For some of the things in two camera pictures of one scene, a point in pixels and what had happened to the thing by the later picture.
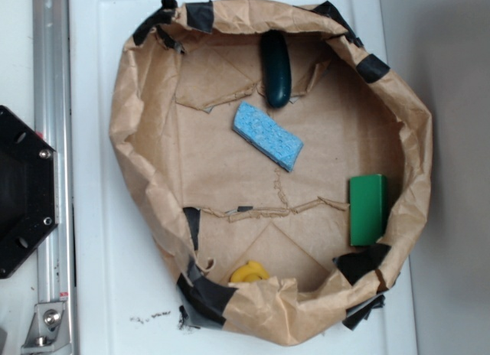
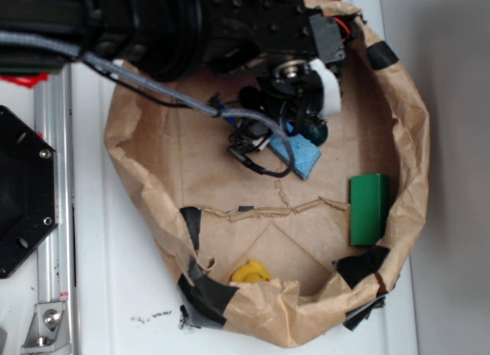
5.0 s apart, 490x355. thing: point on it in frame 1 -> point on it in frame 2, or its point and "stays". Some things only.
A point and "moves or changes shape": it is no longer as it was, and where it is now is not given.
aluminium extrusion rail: x=53 y=125 stays
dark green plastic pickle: x=276 y=67 moves or changes shape
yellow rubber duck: x=249 y=272 stays
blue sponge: x=261 y=131 -> x=305 y=153
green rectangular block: x=367 y=209 stays
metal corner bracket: x=48 y=331 stays
